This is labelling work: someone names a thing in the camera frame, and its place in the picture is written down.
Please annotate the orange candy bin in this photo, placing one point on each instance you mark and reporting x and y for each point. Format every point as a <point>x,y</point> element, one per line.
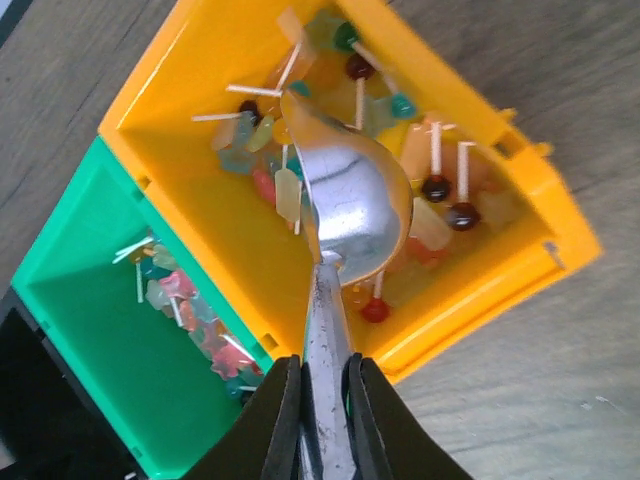
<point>260,269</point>

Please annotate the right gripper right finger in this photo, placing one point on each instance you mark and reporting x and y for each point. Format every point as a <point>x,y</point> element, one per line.
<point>387,440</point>

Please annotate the green candy bin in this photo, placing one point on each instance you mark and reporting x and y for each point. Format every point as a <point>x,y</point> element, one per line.
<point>149,380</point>

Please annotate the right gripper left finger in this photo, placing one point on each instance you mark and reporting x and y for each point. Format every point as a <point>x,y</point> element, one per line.
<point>262,442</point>

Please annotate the black candy bin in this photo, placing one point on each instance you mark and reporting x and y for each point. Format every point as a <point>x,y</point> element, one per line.
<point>50,425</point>

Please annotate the metal scoop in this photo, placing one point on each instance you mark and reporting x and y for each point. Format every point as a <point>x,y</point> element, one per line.
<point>356,215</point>

